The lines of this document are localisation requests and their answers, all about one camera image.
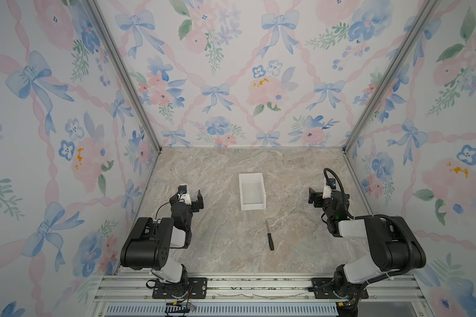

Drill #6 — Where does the black handled screwdriver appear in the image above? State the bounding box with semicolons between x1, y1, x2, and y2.
265;220;274;251

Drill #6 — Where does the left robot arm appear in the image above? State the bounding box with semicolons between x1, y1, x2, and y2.
120;185;208;301

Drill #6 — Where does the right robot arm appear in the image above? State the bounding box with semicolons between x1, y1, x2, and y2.
308;188;427;313

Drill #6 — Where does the white plastic bin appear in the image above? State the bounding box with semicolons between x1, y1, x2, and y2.
239;173;267;211

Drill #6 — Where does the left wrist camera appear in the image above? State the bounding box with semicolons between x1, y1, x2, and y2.
177;184;192;206

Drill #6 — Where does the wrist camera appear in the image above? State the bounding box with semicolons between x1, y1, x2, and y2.
177;184;192;206
323;178;337;199

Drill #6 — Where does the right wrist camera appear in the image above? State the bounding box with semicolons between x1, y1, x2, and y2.
323;178;337;199

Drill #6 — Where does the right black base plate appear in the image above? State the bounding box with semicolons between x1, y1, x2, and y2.
308;277;360;301

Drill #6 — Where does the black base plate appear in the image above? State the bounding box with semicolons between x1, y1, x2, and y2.
146;277;208;300
308;277;360;301

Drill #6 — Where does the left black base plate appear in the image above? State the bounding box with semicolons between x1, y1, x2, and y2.
146;277;208;300

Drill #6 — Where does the black corrugated cable conduit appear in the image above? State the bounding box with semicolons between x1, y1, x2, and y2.
323;168;417;278

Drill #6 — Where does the aluminium mounting rail frame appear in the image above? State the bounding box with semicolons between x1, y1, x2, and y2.
87;269;434;316

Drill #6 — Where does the left aluminium corner post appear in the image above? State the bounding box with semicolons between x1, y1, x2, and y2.
82;0;162;155

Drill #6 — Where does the aluminium corner post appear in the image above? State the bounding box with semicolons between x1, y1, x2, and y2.
342;0;440;155
82;0;162;155

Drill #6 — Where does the right aluminium corner post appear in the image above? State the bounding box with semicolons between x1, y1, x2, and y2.
342;0;440;155

